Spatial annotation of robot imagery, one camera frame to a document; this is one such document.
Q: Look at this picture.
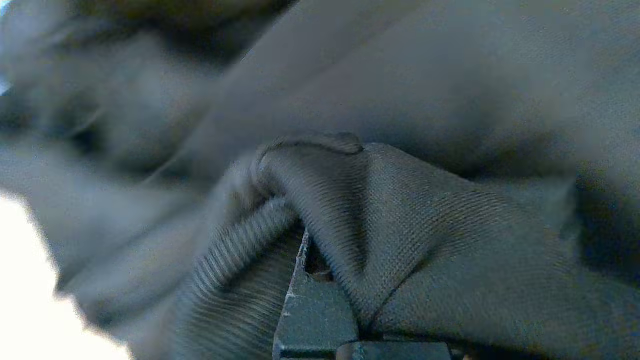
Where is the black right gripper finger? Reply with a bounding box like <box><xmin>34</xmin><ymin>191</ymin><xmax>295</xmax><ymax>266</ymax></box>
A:
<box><xmin>272</xmin><ymin>231</ymin><xmax>360</xmax><ymax>360</ymax></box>

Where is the black garment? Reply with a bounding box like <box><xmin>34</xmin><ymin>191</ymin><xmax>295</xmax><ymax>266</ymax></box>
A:
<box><xmin>0</xmin><ymin>0</ymin><xmax>640</xmax><ymax>360</ymax></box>

